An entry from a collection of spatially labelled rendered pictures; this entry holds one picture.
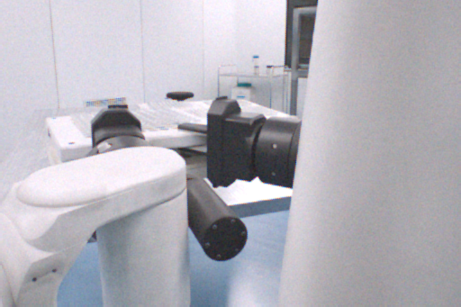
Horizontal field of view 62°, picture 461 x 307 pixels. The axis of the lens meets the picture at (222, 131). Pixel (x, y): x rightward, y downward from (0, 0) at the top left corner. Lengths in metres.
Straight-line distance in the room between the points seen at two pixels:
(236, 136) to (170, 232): 0.25
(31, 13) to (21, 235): 4.10
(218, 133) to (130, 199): 0.28
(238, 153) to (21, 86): 3.81
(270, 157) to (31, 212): 0.29
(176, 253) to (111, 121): 0.21
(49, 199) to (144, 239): 0.07
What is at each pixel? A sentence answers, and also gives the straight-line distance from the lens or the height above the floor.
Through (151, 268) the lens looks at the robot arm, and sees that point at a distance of 0.27.
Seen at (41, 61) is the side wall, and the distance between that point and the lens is 4.31.
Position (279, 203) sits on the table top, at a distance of 0.83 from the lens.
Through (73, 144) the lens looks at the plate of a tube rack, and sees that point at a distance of 0.51.
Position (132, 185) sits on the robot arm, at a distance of 0.24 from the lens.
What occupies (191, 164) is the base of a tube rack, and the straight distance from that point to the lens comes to 0.55.
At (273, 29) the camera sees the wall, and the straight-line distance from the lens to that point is 6.07.
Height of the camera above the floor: 1.15
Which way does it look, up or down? 12 degrees down
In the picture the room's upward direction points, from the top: straight up
